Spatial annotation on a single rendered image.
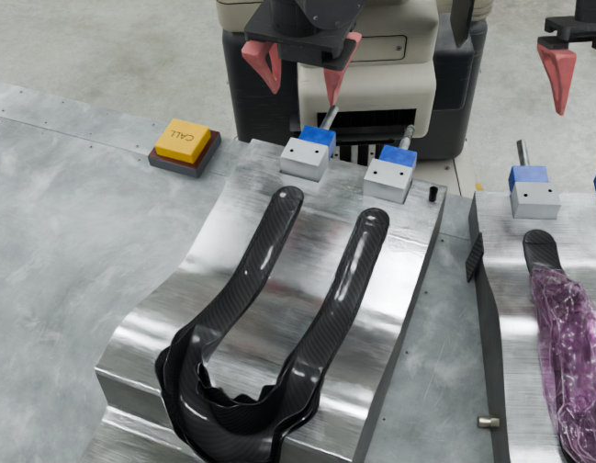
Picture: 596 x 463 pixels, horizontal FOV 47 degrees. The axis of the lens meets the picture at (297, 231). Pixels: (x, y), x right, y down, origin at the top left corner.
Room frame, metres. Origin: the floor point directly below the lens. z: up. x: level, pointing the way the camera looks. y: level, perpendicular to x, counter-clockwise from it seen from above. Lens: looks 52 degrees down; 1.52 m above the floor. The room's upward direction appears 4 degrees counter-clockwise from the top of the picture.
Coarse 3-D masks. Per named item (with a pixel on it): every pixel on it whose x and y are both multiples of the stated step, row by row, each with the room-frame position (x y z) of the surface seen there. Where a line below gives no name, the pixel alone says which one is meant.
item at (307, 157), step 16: (336, 112) 0.68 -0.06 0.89; (304, 128) 0.64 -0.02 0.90; (320, 128) 0.65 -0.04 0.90; (288, 144) 0.60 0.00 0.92; (304, 144) 0.60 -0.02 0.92; (320, 144) 0.60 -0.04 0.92; (288, 160) 0.58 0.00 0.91; (304, 160) 0.57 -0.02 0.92; (320, 160) 0.57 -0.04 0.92; (304, 176) 0.57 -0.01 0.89; (320, 176) 0.57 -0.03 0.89
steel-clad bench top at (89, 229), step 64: (0, 128) 0.80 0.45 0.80; (64, 128) 0.79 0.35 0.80; (128, 128) 0.78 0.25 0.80; (0, 192) 0.67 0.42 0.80; (64, 192) 0.66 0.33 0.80; (128, 192) 0.65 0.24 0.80; (192, 192) 0.64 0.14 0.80; (0, 256) 0.55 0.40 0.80; (64, 256) 0.54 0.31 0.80; (128, 256) 0.53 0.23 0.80; (448, 256) 0.49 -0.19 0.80; (0, 320) 0.45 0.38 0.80; (64, 320) 0.44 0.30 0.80; (448, 320) 0.40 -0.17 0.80; (0, 384) 0.36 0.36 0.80; (64, 384) 0.36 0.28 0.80; (448, 384) 0.32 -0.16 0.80; (0, 448) 0.29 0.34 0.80; (64, 448) 0.28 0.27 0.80; (384, 448) 0.25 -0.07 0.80; (448, 448) 0.25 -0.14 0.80
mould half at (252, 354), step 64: (256, 192) 0.55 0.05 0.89; (320, 192) 0.54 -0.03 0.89; (192, 256) 0.47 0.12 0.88; (320, 256) 0.45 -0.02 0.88; (384, 256) 0.44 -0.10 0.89; (128, 320) 0.36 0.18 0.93; (256, 320) 0.36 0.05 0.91; (384, 320) 0.36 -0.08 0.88; (128, 384) 0.29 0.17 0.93; (256, 384) 0.28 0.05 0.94; (384, 384) 0.30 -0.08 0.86; (128, 448) 0.25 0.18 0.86; (320, 448) 0.21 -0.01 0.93
